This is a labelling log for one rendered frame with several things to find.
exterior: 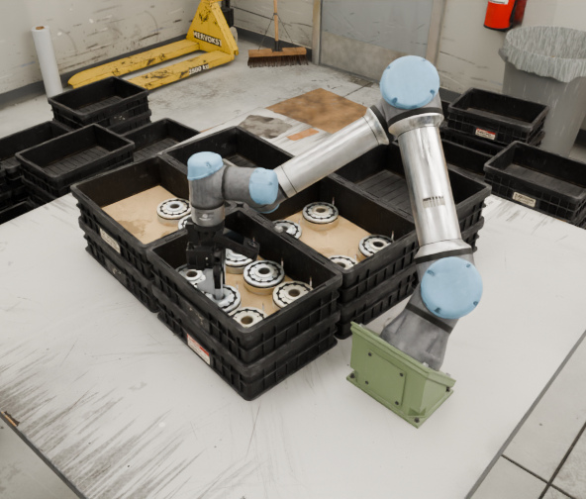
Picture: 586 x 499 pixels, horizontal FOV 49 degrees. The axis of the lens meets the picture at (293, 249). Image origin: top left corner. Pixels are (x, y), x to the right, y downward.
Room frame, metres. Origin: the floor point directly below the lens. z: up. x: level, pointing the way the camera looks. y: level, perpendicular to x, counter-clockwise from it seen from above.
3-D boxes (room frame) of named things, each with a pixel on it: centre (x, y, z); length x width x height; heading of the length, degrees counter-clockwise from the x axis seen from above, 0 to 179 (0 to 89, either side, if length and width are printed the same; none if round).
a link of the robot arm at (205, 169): (1.22, 0.19, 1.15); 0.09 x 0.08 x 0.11; 79
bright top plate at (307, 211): (1.54, -0.08, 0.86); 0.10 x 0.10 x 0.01
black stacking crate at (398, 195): (1.62, -0.32, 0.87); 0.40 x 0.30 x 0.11; 42
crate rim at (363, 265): (1.42, -0.10, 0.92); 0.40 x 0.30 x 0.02; 42
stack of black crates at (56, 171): (2.42, 0.92, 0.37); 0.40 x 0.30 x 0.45; 139
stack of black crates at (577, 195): (2.28, -1.01, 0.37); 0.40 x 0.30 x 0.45; 49
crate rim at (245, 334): (1.21, 0.12, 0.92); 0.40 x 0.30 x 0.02; 42
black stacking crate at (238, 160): (1.71, 0.17, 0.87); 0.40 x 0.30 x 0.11; 42
